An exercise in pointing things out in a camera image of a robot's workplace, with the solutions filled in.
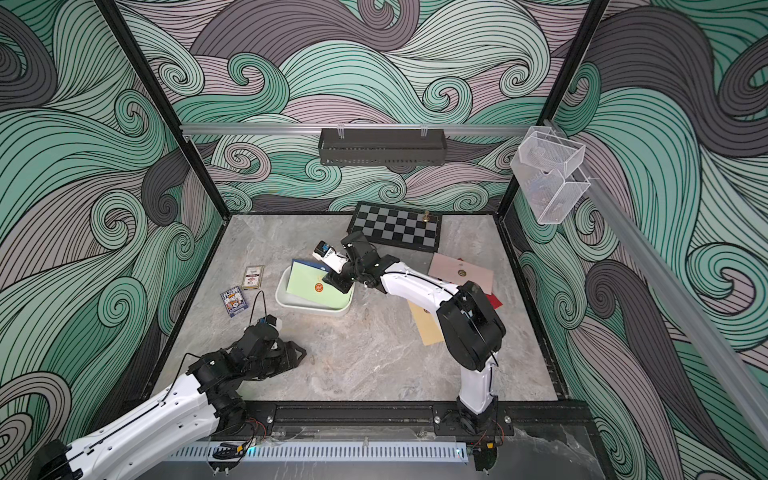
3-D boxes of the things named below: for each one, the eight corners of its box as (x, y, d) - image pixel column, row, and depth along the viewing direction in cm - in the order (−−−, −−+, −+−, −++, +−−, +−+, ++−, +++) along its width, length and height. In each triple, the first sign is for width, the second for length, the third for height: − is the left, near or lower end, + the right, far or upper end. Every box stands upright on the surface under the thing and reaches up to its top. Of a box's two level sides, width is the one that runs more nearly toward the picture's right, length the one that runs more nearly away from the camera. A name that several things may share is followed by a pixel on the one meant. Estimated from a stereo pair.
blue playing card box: (230, 318, 93) (228, 314, 92) (222, 296, 98) (219, 293, 97) (249, 308, 96) (247, 304, 94) (240, 287, 101) (237, 284, 99)
